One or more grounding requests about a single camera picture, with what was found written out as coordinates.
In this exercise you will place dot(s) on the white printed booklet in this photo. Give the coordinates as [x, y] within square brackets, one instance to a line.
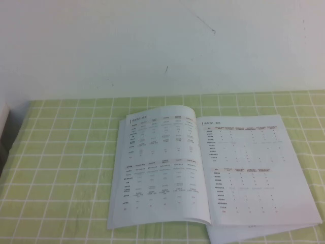
[228, 178]

